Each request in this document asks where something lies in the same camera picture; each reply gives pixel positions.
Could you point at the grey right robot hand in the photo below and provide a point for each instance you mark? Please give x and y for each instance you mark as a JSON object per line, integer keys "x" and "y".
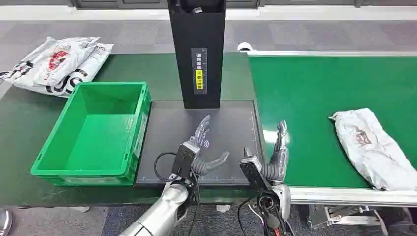
{"x": 254, "y": 172}

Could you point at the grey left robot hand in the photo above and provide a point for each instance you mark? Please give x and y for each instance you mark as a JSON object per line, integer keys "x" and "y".
{"x": 185, "y": 160}

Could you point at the grey parcel bag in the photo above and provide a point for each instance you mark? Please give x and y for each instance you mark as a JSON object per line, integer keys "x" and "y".
{"x": 371, "y": 150}

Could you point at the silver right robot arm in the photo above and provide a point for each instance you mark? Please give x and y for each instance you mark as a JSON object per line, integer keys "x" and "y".
{"x": 277, "y": 202}

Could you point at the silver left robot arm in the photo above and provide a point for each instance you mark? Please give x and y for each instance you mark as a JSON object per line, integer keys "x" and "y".
{"x": 163, "y": 210}

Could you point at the dark flat scanner plate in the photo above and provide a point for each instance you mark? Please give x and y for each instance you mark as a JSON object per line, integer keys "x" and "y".
{"x": 169, "y": 130}

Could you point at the black scanner column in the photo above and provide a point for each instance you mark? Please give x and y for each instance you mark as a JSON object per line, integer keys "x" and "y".
{"x": 198, "y": 71}

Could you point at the black yellow column label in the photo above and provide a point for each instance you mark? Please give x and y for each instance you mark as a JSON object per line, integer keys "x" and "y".
{"x": 199, "y": 71}

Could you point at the green plastic crate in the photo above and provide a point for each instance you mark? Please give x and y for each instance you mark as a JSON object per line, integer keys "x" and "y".
{"x": 97, "y": 136}

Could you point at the green conveyor belt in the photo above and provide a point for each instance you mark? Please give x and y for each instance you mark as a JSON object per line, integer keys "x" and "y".
{"x": 312, "y": 97}

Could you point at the white conveyor roller cap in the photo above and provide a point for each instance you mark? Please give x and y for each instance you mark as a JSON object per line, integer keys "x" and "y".
{"x": 244, "y": 46}

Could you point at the white parcel black print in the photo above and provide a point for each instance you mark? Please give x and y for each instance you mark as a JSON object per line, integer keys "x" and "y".
{"x": 89, "y": 70}

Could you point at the white parcel red print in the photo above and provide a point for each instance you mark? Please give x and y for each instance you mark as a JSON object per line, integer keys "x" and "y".
{"x": 62, "y": 60}

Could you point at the grey shoe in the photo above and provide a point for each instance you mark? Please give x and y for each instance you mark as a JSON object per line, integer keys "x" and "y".
{"x": 5, "y": 222}

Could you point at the silver conveyor frame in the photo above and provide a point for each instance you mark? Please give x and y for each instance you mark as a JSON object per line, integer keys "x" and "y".
{"x": 342, "y": 196}

